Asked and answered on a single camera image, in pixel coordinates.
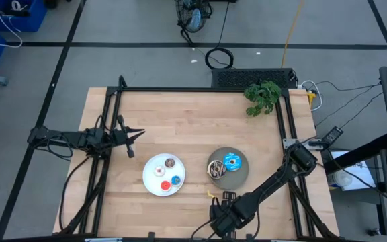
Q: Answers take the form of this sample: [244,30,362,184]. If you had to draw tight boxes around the black aluminium table frame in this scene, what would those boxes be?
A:
[52,75,341,242]

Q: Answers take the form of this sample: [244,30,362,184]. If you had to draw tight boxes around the green potted plant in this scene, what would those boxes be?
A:
[243,79,282,118]

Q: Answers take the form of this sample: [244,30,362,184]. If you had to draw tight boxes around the black perforated computer case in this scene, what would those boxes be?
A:
[211,67,298,89]

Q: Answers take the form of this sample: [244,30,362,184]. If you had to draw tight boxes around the yellow hanging cable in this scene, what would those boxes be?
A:
[280,0,305,68]

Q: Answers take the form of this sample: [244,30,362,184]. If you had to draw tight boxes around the black floor fan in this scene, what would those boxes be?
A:
[174,0,214,46]

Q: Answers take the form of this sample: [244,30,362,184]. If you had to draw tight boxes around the thin white cable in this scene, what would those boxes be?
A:
[0,0,24,48]

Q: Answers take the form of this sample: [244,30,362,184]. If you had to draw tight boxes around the black desk crossbar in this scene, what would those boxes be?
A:
[324,132,387,175]

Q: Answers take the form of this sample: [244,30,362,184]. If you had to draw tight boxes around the grey metal mount plate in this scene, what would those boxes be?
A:
[282,138,325,151]

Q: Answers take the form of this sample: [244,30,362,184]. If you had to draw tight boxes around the large blue frosted donut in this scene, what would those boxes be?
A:
[222,152,243,173]

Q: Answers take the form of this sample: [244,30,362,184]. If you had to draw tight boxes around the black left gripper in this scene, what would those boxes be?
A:
[109,114,146,159]

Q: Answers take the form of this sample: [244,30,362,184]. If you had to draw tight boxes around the white round plate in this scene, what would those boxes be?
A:
[142,153,187,198]

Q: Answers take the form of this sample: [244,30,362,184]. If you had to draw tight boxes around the black power adapter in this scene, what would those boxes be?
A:
[320,126,345,145]

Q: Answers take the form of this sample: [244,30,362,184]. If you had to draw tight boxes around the large chocolate sprinkled donut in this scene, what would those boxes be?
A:
[207,159,227,180]

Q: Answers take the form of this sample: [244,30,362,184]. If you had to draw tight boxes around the white paper sheet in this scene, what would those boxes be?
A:
[327,150,378,192]

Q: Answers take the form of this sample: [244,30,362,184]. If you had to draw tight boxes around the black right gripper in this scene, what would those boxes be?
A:
[210,190,245,238]

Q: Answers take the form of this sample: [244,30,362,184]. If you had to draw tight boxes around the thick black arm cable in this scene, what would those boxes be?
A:
[58,156,92,233]

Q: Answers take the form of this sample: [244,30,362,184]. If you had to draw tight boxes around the grey round plate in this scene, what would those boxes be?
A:
[206,146,250,190]

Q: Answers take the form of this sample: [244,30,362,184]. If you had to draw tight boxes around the coiled black floor cable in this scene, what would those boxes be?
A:
[204,47,234,71]

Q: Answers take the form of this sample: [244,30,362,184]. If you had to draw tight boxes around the white looped cable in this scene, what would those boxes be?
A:
[300,79,324,112]

